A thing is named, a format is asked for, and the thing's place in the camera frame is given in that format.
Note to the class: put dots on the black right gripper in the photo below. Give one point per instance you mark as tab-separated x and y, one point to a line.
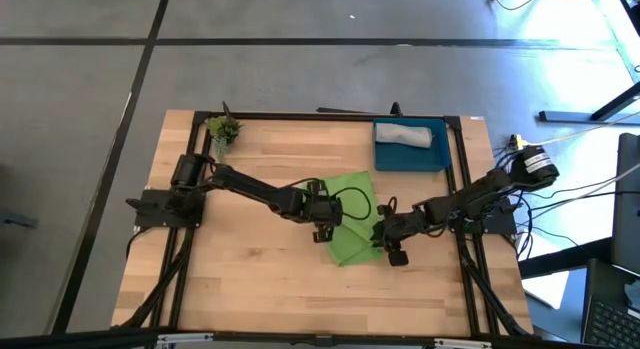
400	229

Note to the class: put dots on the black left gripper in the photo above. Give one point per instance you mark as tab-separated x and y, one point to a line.
322	211

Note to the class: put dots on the green microfiber towel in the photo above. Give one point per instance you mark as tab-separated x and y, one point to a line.
350	244

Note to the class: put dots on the grey waffle microfiber towel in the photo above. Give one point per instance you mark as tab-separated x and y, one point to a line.
402	134

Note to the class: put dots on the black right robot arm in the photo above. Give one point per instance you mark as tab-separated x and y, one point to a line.
475	194

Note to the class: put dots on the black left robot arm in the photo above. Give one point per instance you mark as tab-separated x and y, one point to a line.
250	186

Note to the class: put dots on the blue basket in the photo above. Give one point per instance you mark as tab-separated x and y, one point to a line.
400	160

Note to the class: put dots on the green artificial potted plant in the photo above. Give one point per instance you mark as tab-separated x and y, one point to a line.
225	131

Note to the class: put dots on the yellow power plug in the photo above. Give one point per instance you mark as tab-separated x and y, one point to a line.
516	139

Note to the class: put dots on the white board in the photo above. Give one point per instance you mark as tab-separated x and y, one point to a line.
545	289

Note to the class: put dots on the black slanted desk bar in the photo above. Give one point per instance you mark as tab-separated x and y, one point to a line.
565	256

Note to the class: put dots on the black laptop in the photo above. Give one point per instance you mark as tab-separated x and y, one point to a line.
607	314

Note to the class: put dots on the black desk leg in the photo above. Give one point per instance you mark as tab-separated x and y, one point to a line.
590	116

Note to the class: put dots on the black overhead rig bar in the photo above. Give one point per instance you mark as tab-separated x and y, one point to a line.
100	339

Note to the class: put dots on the black monitor panel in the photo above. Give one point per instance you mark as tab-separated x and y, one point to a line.
627	214

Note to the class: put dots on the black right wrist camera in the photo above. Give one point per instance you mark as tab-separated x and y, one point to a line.
398	258

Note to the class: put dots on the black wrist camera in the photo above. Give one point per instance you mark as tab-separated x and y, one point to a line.
317	187
398	258

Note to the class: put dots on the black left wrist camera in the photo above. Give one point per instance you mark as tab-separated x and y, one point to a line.
317	187

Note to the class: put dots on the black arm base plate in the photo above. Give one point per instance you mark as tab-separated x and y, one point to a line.
150	209
495	226

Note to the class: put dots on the black aluminium table frame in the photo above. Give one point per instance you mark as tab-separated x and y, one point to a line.
300	117

